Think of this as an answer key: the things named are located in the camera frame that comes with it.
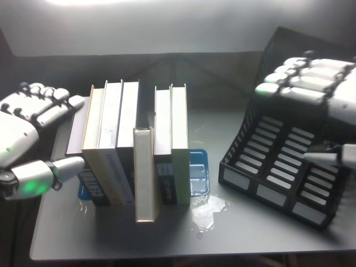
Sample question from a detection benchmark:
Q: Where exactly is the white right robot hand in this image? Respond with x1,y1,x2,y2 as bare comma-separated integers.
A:
254,50,356,167

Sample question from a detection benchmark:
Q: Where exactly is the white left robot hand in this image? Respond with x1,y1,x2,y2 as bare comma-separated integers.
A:
0,81,86,201

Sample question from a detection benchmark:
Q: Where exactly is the beige book small black print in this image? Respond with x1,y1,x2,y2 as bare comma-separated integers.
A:
132,126,160,224

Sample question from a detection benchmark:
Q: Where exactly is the black plastic file holder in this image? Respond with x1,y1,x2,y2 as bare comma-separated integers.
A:
218,26,356,230

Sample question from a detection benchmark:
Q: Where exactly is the white FASHION spine book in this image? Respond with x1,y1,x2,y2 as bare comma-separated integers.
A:
96,79,136,206

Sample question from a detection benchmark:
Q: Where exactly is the pale green book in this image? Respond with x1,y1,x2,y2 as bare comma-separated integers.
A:
169,82,192,206

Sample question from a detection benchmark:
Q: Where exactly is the blue transparent bookend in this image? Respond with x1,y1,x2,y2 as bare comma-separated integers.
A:
77,149,210,201

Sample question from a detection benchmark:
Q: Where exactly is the clear plastic film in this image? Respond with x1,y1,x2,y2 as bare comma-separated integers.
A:
191,194,232,232

